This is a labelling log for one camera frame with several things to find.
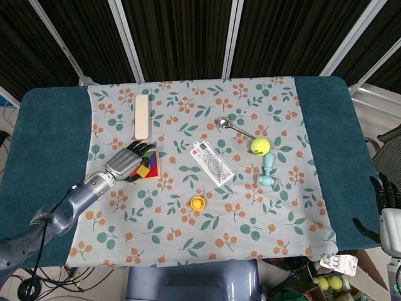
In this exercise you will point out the black mesh office chair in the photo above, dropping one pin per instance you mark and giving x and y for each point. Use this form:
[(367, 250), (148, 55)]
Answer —
[(387, 147)]

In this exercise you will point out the yellow-green ball in box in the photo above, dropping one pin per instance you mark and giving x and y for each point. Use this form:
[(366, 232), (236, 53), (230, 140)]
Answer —
[(335, 283), (322, 283)]

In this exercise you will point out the colourful tangram puzzle tray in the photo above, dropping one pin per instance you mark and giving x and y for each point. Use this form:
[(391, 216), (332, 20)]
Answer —
[(150, 166)]

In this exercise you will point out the teal table cover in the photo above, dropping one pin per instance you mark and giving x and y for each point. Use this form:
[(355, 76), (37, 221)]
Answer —
[(37, 156)]

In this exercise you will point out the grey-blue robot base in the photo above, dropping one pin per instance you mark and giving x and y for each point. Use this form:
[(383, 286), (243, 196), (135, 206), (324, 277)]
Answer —
[(193, 280)]

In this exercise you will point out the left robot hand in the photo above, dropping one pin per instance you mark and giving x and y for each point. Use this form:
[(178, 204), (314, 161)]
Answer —
[(123, 162)]

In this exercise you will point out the yellow round toy cap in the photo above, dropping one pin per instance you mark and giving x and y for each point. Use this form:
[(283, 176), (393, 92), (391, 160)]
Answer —
[(197, 203)]

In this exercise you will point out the yellow tennis ball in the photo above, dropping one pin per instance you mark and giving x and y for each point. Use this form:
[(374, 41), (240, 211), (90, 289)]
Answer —
[(260, 146)]

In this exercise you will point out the floral patterned tablecloth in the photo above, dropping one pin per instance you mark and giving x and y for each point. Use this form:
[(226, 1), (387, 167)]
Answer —
[(203, 175)]

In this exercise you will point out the beige wooden flat stick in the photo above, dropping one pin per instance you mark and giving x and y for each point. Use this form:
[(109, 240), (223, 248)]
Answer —
[(142, 118)]

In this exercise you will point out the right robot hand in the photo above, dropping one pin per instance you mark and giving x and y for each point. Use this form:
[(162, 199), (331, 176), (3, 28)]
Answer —
[(386, 203)]

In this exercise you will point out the white blister pack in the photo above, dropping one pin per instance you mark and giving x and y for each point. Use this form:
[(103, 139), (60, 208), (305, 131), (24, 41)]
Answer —
[(339, 262)]

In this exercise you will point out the packaged ruler set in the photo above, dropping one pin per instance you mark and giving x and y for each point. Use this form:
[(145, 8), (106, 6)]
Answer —
[(212, 163)]

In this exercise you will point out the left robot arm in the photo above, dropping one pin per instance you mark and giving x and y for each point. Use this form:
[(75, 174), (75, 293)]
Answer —
[(59, 210)]

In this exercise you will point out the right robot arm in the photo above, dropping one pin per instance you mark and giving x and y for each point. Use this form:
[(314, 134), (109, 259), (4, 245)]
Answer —
[(395, 272)]

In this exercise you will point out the cardboard box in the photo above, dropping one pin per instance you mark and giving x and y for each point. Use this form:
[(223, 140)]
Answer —
[(354, 279)]

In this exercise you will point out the metal spoon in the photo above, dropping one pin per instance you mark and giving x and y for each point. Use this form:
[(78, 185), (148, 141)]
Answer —
[(233, 127)]

